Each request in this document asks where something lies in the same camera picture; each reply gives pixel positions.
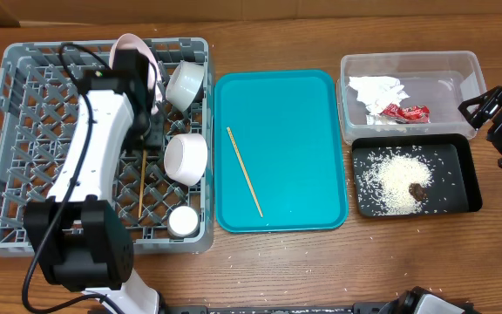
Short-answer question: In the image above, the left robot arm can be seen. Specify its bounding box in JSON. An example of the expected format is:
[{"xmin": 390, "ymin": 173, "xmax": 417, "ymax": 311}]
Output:
[{"xmin": 22, "ymin": 70, "xmax": 160, "ymax": 313}]

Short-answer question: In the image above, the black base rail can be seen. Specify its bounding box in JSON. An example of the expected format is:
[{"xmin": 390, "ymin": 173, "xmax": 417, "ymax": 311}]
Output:
[{"xmin": 159, "ymin": 300, "xmax": 398, "ymax": 314}]

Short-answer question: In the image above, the clear plastic bin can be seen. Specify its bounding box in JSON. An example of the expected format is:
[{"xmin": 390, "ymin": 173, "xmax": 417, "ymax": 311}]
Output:
[{"xmin": 337, "ymin": 51, "xmax": 487, "ymax": 145}]

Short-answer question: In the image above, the grey plastic dish rack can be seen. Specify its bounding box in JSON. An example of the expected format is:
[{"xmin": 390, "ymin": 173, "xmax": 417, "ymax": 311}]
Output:
[{"xmin": 0, "ymin": 38, "xmax": 214, "ymax": 257}]

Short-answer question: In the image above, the black tray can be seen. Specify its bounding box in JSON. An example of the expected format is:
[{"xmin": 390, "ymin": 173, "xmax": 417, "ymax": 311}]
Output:
[{"xmin": 351, "ymin": 133, "xmax": 483, "ymax": 215}]

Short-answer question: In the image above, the white napkin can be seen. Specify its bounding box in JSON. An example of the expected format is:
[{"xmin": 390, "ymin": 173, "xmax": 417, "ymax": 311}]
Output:
[{"xmin": 349, "ymin": 76, "xmax": 409, "ymax": 125}]

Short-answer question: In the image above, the teal serving tray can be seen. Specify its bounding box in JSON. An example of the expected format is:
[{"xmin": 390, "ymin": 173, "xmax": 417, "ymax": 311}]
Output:
[{"xmin": 213, "ymin": 70, "xmax": 349, "ymax": 233}]

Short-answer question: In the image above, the large white plate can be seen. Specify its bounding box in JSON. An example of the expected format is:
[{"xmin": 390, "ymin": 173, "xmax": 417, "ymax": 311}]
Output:
[{"xmin": 110, "ymin": 33, "xmax": 166, "ymax": 116}]

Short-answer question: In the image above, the white rice pile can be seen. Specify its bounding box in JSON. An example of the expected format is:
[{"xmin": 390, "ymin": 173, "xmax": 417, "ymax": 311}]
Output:
[{"xmin": 352, "ymin": 145, "xmax": 445, "ymax": 217}]

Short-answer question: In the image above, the red snack wrapper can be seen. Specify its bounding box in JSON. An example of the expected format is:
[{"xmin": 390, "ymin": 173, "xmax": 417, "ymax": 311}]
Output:
[{"xmin": 382, "ymin": 104, "xmax": 430, "ymax": 124}]

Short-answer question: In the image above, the pink bowl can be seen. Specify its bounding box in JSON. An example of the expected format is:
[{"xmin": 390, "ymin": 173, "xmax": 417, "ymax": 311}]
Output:
[{"xmin": 164, "ymin": 133, "xmax": 207, "ymax": 187}]

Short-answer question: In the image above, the brown food scrap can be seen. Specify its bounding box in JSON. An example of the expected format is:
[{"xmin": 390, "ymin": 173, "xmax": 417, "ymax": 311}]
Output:
[{"xmin": 409, "ymin": 183, "xmax": 427, "ymax": 201}]

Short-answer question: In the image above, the small white cup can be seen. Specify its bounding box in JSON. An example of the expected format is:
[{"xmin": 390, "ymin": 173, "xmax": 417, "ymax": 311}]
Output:
[{"xmin": 167, "ymin": 206, "xmax": 200, "ymax": 238}]

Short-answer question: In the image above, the grey bowl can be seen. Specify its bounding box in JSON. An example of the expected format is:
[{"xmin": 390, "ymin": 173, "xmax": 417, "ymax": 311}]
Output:
[{"xmin": 166, "ymin": 61, "xmax": 205, "ymax": 112}]

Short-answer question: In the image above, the wooden chopstick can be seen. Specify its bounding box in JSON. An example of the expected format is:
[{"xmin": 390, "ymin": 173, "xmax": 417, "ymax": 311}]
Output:
[
  {"xmin": 138, "ymin": 149, "xmax": 148, "ymax": 219},
  {"xmin": 226, "ymin": 126, "xmax": 264, "ymax": 218}
]

